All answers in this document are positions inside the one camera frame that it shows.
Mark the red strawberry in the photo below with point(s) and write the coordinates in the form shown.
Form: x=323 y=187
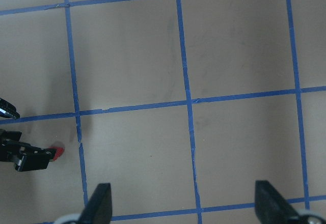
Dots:
x=59 y=152

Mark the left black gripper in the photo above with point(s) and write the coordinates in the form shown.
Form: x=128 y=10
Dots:
x=26 y=157

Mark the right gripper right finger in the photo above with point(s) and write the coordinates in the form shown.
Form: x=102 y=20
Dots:
x=271 y=207

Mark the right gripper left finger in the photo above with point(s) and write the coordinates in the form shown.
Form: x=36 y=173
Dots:
x=99 y=208

